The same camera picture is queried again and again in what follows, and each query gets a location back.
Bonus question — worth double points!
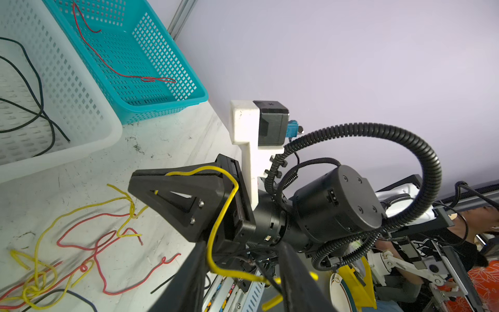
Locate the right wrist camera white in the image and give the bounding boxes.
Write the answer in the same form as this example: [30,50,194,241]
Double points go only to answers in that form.
[228,100,304,210]

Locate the middle white plastic basket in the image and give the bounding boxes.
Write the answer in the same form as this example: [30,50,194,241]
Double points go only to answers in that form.
[1,1,122,182]

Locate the person in background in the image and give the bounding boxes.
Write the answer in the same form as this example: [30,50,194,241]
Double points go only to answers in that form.
[376,206,498,311]

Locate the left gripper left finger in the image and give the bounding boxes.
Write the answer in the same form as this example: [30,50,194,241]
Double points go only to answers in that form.
[149,241,208,312]

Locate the black cable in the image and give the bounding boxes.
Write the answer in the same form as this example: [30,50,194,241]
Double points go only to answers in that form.
[0,36,71,157]
[21,288,98,312]

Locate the teal plastic basket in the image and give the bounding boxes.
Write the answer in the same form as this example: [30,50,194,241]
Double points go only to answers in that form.
[45,1,209,124]

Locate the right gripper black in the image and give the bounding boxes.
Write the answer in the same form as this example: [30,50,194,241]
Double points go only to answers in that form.
[128,154,296,257]

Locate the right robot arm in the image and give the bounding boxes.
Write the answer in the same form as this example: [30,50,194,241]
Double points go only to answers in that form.
[128,123,442,270]

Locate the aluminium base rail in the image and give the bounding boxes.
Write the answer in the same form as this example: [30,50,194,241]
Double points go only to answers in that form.
[201,275,265,312]

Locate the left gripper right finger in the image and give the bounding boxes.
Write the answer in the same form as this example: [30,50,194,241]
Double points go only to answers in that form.
[278,243,337,312]

